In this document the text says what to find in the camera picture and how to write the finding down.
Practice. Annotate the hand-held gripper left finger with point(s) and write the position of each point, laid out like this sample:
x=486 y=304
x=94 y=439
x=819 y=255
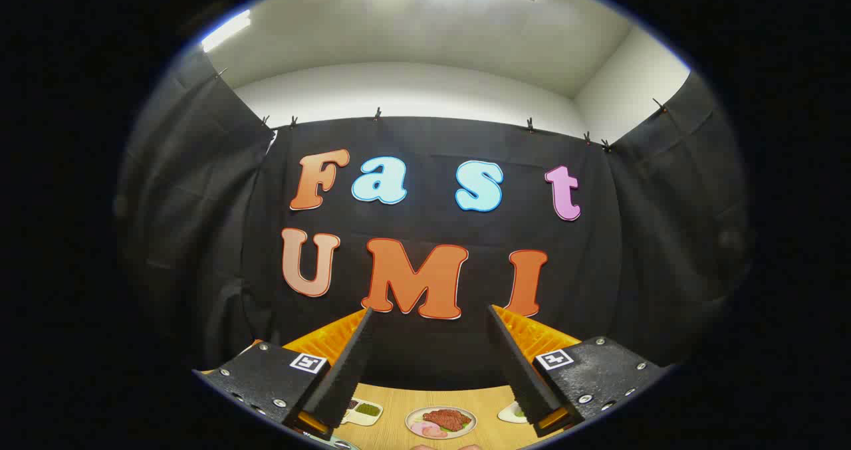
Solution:
x=346 y=363

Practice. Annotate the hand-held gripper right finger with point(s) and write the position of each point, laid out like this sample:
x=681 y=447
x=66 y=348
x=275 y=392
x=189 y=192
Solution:
x=515 y=363

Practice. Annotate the white square coaster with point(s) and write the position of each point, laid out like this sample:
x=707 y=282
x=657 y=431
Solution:
x=513 y=413

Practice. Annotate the white divided bean tray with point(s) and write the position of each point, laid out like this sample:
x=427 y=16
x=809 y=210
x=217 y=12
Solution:
x=364 y=411

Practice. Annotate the white plate with meat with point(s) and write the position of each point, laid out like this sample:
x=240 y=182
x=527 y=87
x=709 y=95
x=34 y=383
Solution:
x=442 y=422

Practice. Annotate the row of black cloth clips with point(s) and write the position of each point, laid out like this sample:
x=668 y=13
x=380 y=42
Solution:
x=377 y=113

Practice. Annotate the short ceiling light panel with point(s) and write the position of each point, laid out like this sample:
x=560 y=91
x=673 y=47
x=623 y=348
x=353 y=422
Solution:
x=226 y=30

